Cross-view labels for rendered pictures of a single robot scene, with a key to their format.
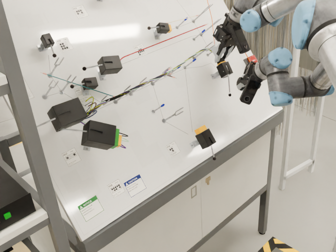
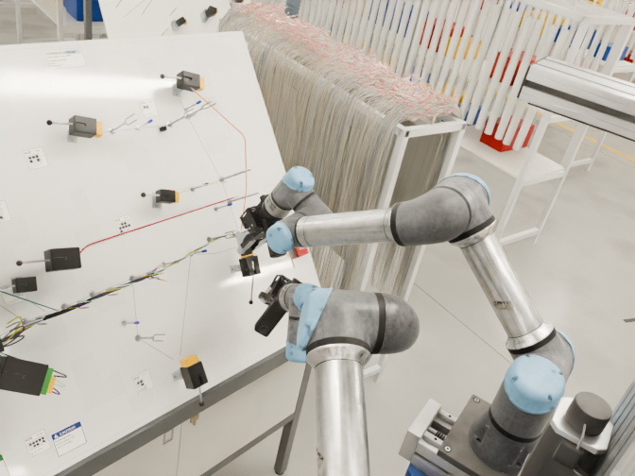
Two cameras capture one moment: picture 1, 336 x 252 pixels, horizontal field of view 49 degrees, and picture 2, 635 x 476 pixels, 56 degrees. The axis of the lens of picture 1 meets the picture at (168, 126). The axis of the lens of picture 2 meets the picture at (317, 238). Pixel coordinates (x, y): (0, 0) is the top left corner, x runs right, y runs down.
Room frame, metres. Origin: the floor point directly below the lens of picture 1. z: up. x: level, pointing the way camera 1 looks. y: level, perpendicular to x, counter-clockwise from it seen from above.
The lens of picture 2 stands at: (0.05, -0.16, 2.20)
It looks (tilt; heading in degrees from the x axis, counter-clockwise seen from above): 32 degrees down; 349
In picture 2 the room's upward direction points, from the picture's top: 12 degrees clockwise
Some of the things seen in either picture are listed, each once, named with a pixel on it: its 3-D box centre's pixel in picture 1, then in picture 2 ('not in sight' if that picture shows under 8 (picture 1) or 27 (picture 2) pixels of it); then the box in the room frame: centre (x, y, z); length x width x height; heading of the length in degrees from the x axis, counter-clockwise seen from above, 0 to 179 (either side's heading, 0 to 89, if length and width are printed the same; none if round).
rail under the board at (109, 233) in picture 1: (202, 165); (186, 403); (1.25, -0.13, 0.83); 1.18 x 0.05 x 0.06; 132
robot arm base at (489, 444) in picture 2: not in sight; (508, 431); (0.90, -0.85, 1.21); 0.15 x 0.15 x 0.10
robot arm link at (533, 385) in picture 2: not in sight; (528, 393); (0.91, -0.85, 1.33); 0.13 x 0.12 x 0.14; 142
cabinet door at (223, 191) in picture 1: (237, 178); (246, 410); (1.45, -0.32, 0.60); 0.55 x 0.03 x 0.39; 132
